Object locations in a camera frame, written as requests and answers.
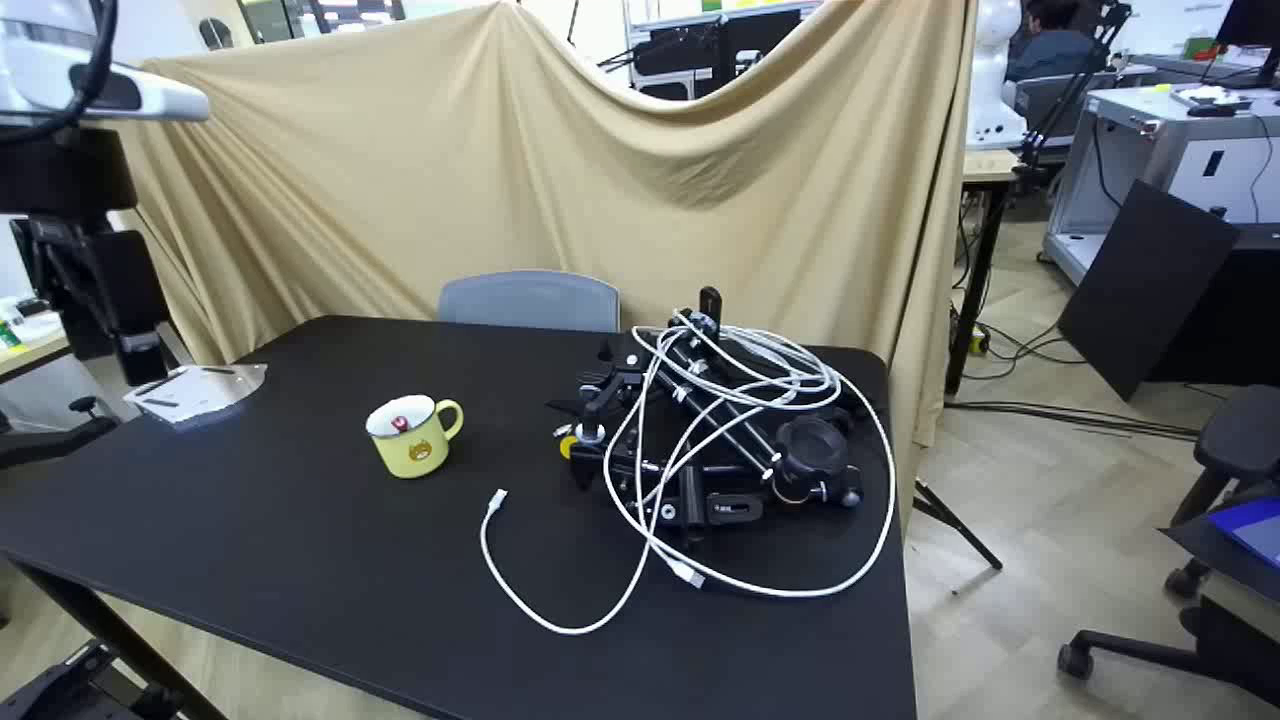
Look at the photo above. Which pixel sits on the light wooden side desk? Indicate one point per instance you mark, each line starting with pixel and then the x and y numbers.
pixel 33 349

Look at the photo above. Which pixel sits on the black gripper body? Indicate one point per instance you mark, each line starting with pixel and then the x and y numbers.
pixel 61 170

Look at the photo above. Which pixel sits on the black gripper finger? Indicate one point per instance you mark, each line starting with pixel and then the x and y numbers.
pixel 130 315
pixel 47 284

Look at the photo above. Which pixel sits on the seated person in dark top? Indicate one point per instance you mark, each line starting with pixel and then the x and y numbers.
pixel 1047 52

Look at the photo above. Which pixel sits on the black table leg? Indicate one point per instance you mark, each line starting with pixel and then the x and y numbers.
pixel 120 641

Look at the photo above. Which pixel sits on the black office chair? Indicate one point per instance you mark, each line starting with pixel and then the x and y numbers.
pixel 1243 440

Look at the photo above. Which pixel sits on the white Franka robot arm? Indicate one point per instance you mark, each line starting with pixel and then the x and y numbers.
pixel 40 52

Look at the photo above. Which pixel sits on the white background robot body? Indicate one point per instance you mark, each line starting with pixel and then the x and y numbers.
pixel 994 81

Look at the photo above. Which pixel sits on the black background equipment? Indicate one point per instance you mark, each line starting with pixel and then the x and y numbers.
pixel 714 47

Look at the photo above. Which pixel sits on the yellow mug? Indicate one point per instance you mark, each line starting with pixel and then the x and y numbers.
pixel 418 450

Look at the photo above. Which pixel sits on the wooden desk with black leg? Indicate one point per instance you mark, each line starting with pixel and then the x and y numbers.
pixel 990 170

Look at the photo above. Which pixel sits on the red marker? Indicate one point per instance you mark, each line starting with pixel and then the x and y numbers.
pixel 397 422

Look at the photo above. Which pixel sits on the blue topped cart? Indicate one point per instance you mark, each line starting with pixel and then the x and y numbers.
pixel 1247 532

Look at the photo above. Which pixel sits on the grey white cabinet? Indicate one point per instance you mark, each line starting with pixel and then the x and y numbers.
pixel 1172 154

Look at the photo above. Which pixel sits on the beige backdrop cloth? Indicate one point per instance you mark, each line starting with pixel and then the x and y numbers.
pixel 535 174

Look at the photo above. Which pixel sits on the grey chair backrest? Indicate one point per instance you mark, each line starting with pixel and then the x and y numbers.
pixel 529 301

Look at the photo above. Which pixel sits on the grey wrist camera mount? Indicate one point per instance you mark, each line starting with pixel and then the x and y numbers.
pixel 155 98

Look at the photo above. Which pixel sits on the black flat panel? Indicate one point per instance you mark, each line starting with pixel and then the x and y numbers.
pixel 1145 284

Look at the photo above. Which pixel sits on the black tripod clamp heap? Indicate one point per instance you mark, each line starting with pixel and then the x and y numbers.
pixel 815 452

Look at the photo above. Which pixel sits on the black stand leg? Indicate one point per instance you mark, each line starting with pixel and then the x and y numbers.
pixel 961 525

